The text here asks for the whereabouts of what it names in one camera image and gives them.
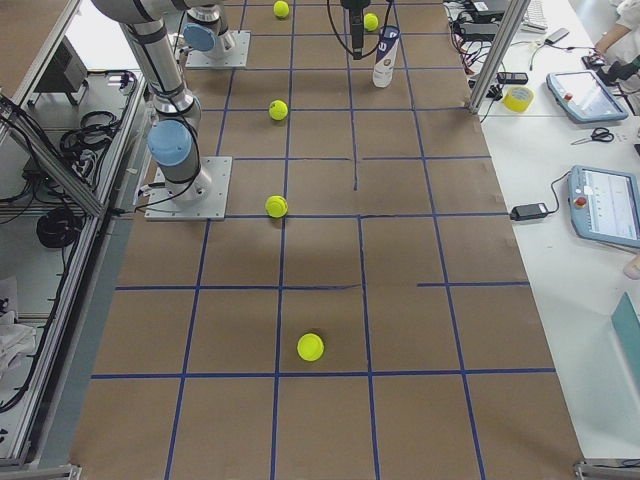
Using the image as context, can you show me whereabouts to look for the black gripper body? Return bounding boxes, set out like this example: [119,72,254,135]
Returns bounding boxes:
[340,0,371,11]

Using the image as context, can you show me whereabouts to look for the Wilson tennis ball can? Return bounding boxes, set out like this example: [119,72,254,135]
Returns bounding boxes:
[372,25,400,88]

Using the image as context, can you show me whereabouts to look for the tennis ball near arm base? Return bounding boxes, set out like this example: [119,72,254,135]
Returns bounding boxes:
[268,99,289,121]

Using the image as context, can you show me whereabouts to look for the tennis ball beside can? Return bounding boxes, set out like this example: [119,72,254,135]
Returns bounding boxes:
[364,13,379,32]

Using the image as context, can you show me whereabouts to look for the tennis ball far end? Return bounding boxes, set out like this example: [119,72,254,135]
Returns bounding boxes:
[273,0,290,20]

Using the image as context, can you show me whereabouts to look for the tennis ball with black print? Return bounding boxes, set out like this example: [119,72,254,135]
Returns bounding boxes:
[264,195,288,219]

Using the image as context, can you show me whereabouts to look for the tennis ball centre left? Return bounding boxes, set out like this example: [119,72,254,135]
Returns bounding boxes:
[296,332,325,362]

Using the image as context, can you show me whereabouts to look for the black power adapter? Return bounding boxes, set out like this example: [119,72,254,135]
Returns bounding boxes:
[465,0,508,15]

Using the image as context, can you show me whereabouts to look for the yellow tape roll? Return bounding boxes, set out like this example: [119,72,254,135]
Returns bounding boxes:
[503,86,534,113]

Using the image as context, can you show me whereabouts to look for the far blue teach pendant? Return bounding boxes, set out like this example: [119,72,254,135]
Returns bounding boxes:
[546,70,628,124]

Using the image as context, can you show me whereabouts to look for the blue teach pendant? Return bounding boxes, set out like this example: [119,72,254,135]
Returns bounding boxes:
[567,165,639,249]
[546,70,628,124]

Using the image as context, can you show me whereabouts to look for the small black power brick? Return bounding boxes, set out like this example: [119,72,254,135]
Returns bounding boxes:
[509,202,549,221]

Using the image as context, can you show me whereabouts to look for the near blue teach pendant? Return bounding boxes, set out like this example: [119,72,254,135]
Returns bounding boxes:
[567,165,639,249]

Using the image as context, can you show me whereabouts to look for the aluminium frame post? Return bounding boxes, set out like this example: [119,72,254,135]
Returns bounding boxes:
[467,0,530,114]

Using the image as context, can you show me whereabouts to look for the black handled scissors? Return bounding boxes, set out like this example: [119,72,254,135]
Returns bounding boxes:
[572,127,615,145]

